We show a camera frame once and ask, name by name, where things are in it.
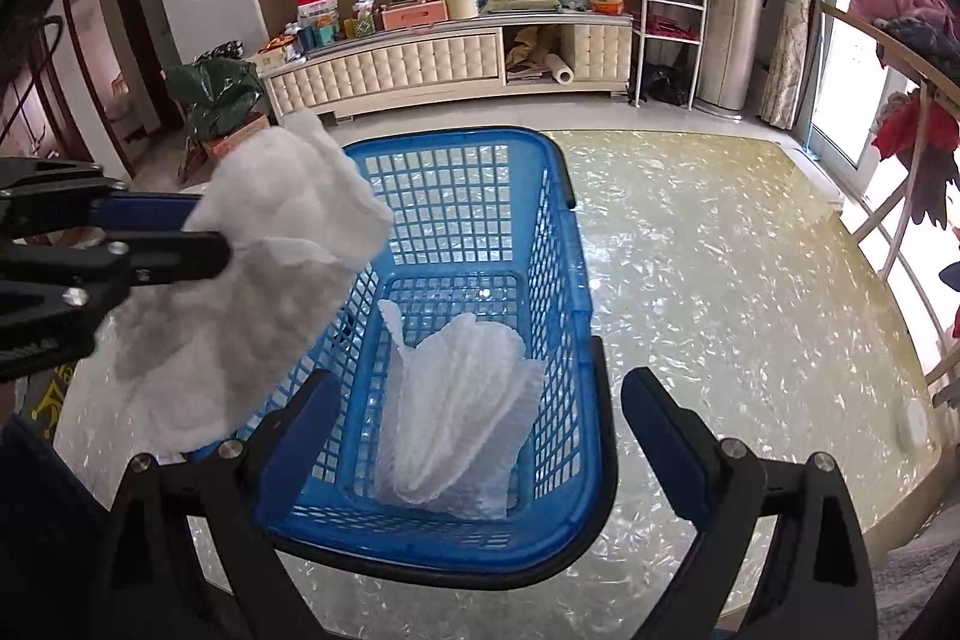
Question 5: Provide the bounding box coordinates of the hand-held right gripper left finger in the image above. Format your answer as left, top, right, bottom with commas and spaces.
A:
97, 370, 346, 640

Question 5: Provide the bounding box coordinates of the white metal rack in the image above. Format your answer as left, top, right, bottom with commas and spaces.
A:
613, 0, 712, 109

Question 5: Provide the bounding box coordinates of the pink storage box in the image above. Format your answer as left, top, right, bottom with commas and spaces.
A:
379, 0, 451, 32

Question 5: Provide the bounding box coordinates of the blue plastic basket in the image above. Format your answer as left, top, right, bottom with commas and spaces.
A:
187, 128, 620, 592

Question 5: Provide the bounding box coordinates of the person's dark blue clothing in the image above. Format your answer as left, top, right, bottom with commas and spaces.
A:
0, 415, 113, 640

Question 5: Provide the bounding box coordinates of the cream tufted cabinet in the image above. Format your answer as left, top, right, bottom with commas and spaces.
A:
259, 12, 635, 124

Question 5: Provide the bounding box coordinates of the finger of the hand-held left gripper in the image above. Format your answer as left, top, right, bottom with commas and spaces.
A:
0, 158, 205, 234
0, 230, 231, 330

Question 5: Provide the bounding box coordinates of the red hanging garment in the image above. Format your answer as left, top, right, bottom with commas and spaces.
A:
872, 89, 960, 232

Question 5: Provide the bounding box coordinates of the orange cardboard box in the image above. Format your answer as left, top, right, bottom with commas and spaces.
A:
180, 111, 271, 184

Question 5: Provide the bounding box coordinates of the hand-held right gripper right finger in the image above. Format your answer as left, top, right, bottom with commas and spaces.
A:
621, 367, 878, 640

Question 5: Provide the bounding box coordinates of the wooden clothes rack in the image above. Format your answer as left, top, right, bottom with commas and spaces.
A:
821, 0, 960, 401

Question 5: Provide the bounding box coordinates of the white fluffy towel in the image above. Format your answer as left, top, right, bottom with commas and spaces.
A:
75, 110, 395, 453

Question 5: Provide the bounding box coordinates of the black bag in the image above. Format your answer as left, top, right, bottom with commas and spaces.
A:
641, 62, 695, 105

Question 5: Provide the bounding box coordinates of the white textured cloth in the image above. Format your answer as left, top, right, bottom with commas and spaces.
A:
375, 299, 548, 521

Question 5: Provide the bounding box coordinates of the green plastic bag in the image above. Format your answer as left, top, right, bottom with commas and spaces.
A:
166, 56, 267, 139

